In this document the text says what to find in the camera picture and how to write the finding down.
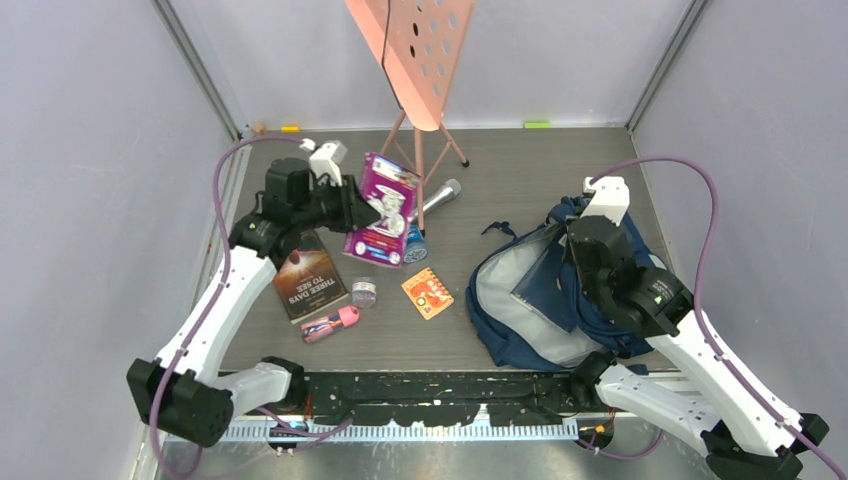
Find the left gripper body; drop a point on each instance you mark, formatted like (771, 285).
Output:
(324, 208)

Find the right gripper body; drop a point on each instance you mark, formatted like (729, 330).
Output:
(590, 285)

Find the purple Treehouse book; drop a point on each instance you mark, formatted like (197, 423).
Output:
(391, 190)

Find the Three Days to See book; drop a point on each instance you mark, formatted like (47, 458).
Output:
(308, 281)

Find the navy blue student backpack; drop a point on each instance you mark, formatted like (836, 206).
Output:
(517, 337)

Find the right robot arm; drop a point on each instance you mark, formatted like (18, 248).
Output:
(739, 426)

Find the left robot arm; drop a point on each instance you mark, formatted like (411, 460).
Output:
(181, 391)

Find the small purple glitter jar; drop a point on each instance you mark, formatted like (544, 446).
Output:
(363, 292)

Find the silver microphone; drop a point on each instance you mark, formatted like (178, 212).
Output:
(448, 191)

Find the pink music stand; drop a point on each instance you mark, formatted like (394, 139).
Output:
(417, 45)

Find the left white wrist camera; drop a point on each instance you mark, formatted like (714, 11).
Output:
(324, 160)

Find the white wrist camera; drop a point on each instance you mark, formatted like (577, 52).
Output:
(608, 197)
(324, 160)

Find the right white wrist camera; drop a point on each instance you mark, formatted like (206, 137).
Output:
(608, 197)

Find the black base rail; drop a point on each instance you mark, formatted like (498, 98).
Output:
(440, 398)

